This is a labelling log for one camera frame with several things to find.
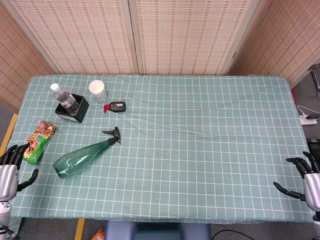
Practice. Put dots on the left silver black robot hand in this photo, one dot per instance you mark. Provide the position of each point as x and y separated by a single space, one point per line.
8 177

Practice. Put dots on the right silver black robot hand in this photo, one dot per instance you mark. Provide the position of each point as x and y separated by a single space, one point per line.
312 187

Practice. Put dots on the green spray bottle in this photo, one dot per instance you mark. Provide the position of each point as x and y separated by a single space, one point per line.
75 160

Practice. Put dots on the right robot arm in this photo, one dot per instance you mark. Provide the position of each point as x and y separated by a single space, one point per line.
317 216

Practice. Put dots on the clear plastic water bottle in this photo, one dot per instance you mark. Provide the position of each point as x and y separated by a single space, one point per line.
63 97

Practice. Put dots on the small black red-capped bottle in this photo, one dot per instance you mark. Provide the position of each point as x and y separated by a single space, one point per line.
117 106

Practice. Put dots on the black device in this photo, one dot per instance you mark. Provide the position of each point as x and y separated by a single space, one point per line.
314 143

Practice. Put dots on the yellow floor tape strip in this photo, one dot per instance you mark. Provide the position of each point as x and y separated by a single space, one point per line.
79 230
8 132

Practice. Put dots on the green orange snack bag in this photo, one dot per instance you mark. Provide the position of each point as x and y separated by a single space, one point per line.
40 140

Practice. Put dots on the white power strip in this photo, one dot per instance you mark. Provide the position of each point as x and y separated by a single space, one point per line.
306 121

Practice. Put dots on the black square box holder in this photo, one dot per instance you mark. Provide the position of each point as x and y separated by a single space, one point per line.
83 107

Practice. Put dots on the orange box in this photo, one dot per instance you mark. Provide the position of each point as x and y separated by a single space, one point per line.
98 235

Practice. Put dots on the metal chair leg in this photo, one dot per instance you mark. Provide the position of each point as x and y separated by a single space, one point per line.
315 77

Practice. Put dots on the bamboo folding screen panel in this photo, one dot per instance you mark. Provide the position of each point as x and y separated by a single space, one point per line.
287 45
15 62
190 37
82 37

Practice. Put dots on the white paper cup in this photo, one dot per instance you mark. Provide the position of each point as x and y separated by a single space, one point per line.
98 90

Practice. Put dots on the green checked tablecloth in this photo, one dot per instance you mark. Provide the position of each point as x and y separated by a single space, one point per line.
187 150

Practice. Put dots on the blue padded seat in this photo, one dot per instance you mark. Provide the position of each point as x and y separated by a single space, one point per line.
157 231

